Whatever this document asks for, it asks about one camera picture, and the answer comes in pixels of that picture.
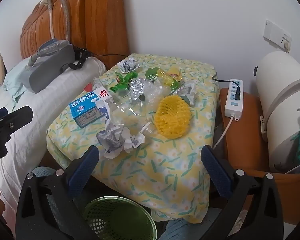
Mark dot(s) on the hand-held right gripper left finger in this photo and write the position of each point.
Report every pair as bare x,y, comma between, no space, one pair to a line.
83,167

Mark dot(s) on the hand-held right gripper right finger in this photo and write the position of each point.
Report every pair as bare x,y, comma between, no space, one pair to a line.
216,171

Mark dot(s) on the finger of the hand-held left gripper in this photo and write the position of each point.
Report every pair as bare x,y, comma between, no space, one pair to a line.
12,120

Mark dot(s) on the green plastic basket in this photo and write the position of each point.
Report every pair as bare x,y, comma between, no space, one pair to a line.
120,220

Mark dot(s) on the red foil-lined wrapper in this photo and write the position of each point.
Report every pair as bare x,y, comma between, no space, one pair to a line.
87,87

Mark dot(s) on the clear plastic bottle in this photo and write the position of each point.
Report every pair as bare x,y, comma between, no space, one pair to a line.
138,86
130,107

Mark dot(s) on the white blanket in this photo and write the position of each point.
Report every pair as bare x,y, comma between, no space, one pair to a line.
40,110

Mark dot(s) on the light green pillow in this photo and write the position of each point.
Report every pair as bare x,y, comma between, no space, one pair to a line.
15,80

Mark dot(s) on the large crumpled paper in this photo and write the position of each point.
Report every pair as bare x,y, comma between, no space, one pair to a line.
115,137

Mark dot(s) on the brown wooden chair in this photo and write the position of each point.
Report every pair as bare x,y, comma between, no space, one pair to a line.
247,140

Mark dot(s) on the blue white tissue box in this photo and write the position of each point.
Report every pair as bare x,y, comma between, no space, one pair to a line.
86,112

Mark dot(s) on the yellow floral cloth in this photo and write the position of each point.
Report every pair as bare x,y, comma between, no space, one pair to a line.
145,170

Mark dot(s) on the grey breathing machine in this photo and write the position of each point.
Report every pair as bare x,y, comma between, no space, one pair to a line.
47,67

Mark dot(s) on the white power strip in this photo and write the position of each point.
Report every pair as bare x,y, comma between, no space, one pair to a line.
233,105

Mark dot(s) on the person's right leg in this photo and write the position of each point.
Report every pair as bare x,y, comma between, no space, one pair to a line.
180,230

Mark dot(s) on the yellow foam fruit net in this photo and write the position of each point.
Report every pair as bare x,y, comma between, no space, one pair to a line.
173,116

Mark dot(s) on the crumpled printed paper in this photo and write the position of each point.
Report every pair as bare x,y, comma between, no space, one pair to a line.
190,91

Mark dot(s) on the green plastic wrapper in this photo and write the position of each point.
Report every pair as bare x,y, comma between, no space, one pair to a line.
151,74
122,81

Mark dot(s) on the yellow plastic wrapper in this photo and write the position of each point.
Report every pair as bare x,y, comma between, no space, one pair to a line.
173,75

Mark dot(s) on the white cylindrical appliance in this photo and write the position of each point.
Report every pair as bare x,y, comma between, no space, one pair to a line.
280,85

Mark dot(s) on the small crumpled paper ball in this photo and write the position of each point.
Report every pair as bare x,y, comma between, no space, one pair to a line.
128,65

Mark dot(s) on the wooden headboard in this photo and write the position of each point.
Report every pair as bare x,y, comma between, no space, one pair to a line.
100,17

